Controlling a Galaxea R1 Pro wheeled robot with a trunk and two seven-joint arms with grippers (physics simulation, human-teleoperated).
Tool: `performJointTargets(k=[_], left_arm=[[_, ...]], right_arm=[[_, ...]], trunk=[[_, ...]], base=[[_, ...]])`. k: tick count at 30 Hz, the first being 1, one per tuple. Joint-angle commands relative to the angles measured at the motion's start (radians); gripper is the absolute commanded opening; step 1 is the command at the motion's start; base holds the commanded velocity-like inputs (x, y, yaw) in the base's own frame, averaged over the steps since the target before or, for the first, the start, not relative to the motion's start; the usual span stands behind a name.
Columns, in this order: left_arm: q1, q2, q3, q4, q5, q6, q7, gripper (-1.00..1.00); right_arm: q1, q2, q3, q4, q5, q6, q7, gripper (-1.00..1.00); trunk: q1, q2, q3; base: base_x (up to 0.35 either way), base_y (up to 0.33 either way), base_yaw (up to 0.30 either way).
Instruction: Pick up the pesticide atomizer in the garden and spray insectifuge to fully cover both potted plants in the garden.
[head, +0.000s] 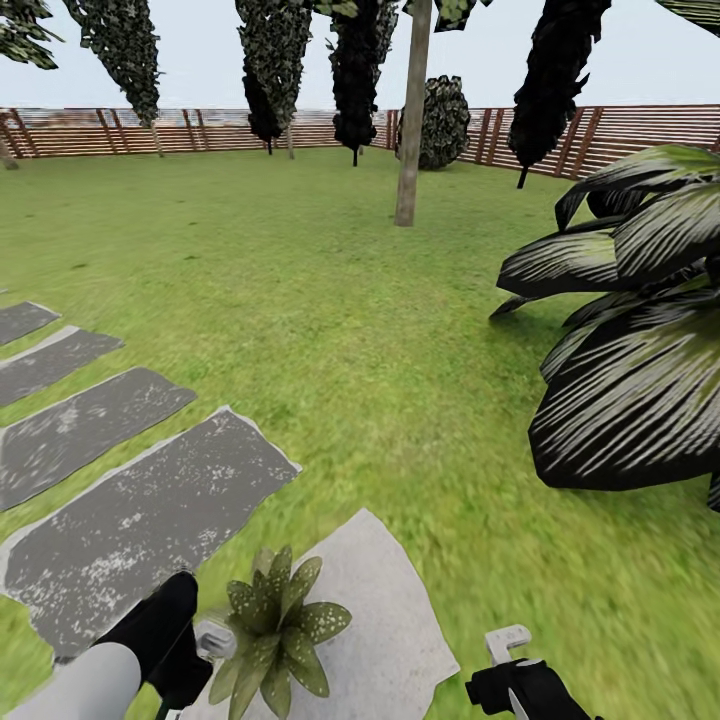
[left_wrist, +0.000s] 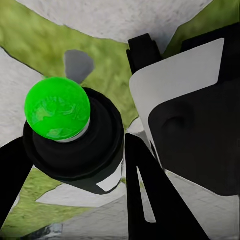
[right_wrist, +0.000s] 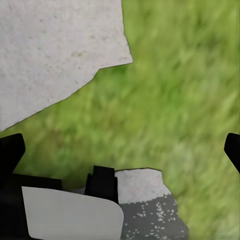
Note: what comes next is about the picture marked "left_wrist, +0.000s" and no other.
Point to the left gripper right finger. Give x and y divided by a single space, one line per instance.
174 219

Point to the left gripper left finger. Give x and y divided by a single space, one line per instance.
15 167

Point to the insectifuge atomizer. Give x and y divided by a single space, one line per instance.
75 134

